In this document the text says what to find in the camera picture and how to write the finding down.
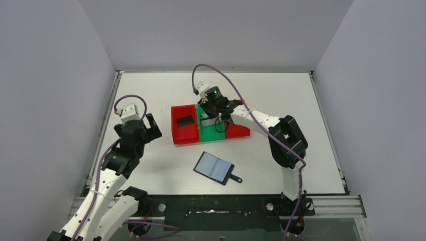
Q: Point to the green plastic bin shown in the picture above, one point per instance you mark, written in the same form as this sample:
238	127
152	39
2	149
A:
210	133

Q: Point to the right red plastic bin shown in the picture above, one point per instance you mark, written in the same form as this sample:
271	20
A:
233	130

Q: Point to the black leather card holder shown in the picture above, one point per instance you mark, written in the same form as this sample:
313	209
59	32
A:
216	169

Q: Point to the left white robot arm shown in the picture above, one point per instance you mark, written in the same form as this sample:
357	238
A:
92	221

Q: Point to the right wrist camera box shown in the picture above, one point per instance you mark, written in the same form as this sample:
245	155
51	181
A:
201	89

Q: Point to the silver card with magnetic stripe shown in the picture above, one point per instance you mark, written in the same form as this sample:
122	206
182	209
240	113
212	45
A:
206	121

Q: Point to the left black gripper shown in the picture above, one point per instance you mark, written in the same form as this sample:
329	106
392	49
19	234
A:
146	129

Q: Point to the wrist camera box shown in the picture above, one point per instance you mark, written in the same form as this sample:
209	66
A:
201	89
129	113

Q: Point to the left red plastic bin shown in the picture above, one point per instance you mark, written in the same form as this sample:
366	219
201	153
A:
186	134

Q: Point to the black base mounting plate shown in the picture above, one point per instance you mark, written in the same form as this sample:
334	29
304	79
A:
230	212

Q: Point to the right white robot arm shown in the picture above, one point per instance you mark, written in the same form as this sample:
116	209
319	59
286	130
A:
286	141

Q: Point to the aluminium table edge rail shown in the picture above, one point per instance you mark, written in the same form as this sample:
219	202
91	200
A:
104	124

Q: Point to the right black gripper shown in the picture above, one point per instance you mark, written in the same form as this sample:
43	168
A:
205	103

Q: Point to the red plastic bin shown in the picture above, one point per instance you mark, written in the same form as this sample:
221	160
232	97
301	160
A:
186	134
233	130

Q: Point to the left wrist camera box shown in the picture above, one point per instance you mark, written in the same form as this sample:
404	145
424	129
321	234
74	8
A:
129	113

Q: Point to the black card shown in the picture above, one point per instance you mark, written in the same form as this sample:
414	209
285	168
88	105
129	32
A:
184	121

